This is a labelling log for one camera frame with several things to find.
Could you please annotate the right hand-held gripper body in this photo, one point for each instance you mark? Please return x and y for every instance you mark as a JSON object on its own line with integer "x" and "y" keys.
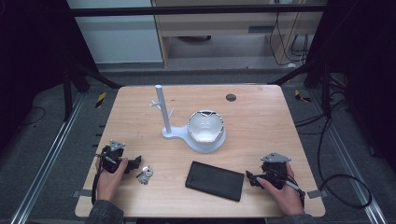
{"x": 275, "y": 169}

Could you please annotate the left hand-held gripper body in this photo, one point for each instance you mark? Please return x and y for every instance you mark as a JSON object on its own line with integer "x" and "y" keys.
{"x": 110, "y": 157}

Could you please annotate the bunch of silver keys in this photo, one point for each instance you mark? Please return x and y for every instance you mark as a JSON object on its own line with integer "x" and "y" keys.
{"x": 145, "y": 176}

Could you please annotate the white peg stand with base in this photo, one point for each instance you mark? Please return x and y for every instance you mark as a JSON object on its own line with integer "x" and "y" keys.
{"x": 162, "y": 104}

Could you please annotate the person's left hand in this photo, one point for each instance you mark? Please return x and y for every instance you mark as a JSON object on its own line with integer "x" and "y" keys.
{"x": 107, "y": 185}

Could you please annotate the person's right hand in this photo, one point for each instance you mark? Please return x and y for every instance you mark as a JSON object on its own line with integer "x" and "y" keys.
{"x": 288, "y": 199}

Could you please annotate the grey tape tab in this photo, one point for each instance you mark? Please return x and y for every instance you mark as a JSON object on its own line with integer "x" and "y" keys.
{"x": 83, "y": 193}
{"x": 317, "y": 194}

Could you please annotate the yellow black tape strip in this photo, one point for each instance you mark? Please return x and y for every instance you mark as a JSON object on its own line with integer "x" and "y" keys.
{"x": 100, "y": 100}
{"x": 300, "y": 96}

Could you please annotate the black metal stand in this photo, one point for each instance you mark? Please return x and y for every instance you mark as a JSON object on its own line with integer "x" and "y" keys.
{"x": 67, "y": 93}
{"x": 326, "y": 90}

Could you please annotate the grey table grommet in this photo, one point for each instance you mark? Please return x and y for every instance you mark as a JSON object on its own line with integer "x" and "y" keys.
{"x": 230, "y": 97}

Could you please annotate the white cabinet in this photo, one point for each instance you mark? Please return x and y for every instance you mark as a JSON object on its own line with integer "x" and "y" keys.
{"x": 118, "y": 40}

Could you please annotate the light wooden desk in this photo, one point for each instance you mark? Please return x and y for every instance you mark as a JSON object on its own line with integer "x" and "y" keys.
{"x": 218, "y": 23}

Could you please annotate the black horizontal bar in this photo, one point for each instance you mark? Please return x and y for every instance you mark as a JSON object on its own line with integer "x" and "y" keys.
{"x": 186, "y": 10}

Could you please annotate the aluminium floor rail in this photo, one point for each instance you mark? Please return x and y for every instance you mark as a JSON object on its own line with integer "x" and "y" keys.
{"x": 46, "y": 158}
{"x": 351, "y": 161}

